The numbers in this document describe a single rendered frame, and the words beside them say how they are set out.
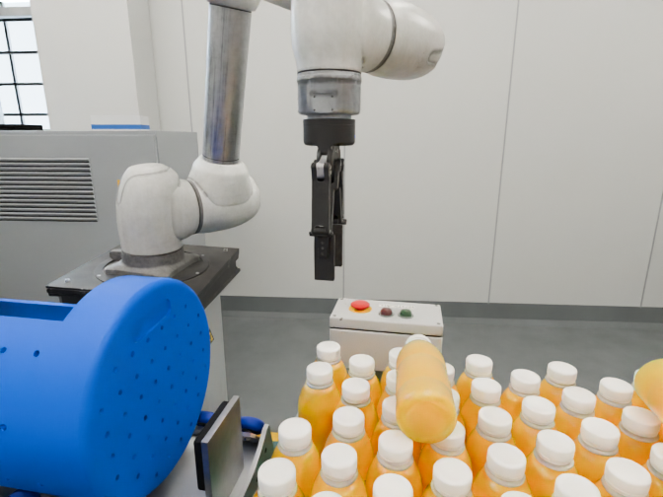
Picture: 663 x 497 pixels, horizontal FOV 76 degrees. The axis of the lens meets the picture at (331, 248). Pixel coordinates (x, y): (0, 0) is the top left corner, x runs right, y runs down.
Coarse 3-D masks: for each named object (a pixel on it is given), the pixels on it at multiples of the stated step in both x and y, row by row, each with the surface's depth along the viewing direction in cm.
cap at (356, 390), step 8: (344, 384) 59; (352, 384) 59; (360, 384) 59; (368, 384) 59; (344, 392) 58; (352, 392) 57; (360, 392) 57; (368, 392) 58; (352, 400) 57; (360, 400) 57
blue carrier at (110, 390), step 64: (0, 320) 49; (64, 320) 48; (128, 320) 49; (192, 320) 64; (0, 384) 45; (64, 384) 44; (128, 384) 50; (192, 384) 65; (0, 448) 45; (64, 448) 44; (128, 448) 50
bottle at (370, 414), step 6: (342, 402) 58; (348, 402) 58; (366, 402) 58; (372, 402) 60; (336, 408) 59; (360, 408) 58; (366, 408) 58; (372, 408) 59; (366, 414) 58; (372, 414) 58; (366, 420) 57; (372, 420) 58; (378, 420) 60; (366, 426) 57; (372, 426) 58; (366, 432) 57; (372, 432) 58
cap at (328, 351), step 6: (324, 342) 71; (330, 342) 71; (318, 348) 69; (324, 348) 69; (330, 348) 69; (336, 348) 69; (318, 354) 69; (324, 354) 68; (330, 354) 68; (336, 354) 68; (324, 360) 68; (330, 360) 68
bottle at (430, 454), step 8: (424, 448) 51; (432, 448) 50; (464, 448) 50; (424, 456) 51; (432, 456) 50; (440, 456) 49; (448, 456) 49; (456, 456) 49; (464, 456) 49; (424, 464) 50; (432, 464) 49; (472, 464) 51; (424, 472) 50; (432, 472) 49; (472, 472) 50; (424, 480) 50; (424, 488) 50
